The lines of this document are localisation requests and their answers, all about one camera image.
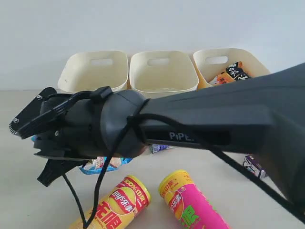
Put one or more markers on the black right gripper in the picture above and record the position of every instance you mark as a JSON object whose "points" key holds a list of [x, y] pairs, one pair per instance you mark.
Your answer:
{"points": [[72, 142]]}

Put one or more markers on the blue white milk carton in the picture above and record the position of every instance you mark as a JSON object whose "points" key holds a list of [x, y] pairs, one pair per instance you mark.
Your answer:
{"points": [[154, 148]]}

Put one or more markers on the purple small box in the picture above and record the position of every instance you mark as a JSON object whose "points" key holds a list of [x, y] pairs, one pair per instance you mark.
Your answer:
{"points": [[254, 167]]}

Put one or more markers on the orange instant noodle bag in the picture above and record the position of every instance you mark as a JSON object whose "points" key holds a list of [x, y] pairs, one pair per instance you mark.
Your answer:
{"points": [[232, 73]]}

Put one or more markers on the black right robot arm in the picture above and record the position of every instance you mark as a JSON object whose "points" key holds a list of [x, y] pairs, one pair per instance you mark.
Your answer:
{"points": [[264, 116]]}

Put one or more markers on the yellow Lays chip can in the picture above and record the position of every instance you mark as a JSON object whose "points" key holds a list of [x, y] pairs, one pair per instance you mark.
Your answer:
{"points": [[122, 205]]}

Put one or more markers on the cream bin triangle mark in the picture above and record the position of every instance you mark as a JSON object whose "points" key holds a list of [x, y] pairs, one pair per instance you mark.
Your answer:
{"points": [[88, 71]]}

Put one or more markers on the pink Lays chip can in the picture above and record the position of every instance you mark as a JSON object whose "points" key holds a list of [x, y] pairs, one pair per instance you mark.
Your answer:
{"points": [[190, 207]]}

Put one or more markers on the cream bin square mark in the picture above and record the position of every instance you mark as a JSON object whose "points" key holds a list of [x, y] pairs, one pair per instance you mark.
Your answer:
{"points": [[161, 73]]}

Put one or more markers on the cream bin circle mark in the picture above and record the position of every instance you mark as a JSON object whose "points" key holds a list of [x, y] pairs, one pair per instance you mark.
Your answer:
{"points": [[207, 71]]}

